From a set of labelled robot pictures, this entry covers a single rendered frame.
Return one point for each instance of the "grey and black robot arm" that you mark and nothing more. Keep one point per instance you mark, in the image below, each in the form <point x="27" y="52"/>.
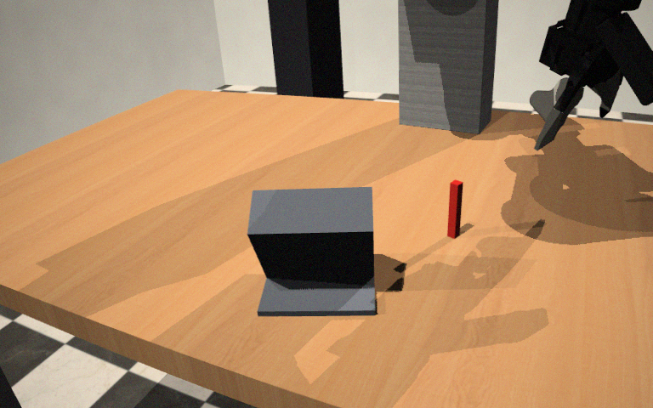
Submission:
<point x="631" y="52"/>

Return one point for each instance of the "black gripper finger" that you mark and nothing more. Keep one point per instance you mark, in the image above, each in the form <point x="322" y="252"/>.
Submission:
<point x="553" y="114"/>
<point x="607" y="92"/>

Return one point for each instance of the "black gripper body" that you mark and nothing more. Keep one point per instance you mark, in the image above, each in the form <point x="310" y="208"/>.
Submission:
<point x="568" y="46"/>

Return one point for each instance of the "red rectangular bar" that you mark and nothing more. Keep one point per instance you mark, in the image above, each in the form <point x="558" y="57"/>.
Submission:
<point x="455" y="208"/>

